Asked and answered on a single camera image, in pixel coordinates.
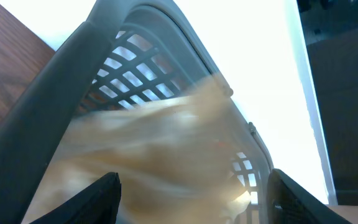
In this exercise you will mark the beige PanBee snack bag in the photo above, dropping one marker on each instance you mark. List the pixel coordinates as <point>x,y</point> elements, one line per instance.
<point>173,157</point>

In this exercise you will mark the grey plastic lattice basket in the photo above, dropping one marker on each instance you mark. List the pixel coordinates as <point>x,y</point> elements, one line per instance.
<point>125,54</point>

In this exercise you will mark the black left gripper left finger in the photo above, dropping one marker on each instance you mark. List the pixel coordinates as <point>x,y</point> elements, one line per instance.
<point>96,204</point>

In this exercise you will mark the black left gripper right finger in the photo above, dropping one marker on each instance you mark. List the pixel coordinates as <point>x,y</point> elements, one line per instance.
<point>290,203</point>

